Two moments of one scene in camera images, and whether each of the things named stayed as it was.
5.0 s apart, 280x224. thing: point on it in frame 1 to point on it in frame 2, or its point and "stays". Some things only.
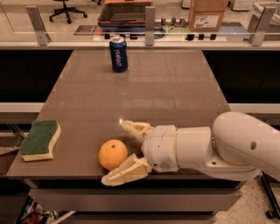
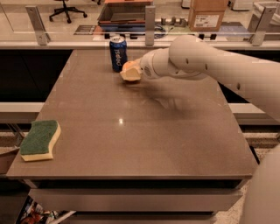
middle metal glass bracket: (150, 25) stays
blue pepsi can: (118, 52) stays
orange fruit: (111, 152) to (131, 65)
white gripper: (159, 149) to (146, 67)
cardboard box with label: (206, 15) stays
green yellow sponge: (37, 144) stays
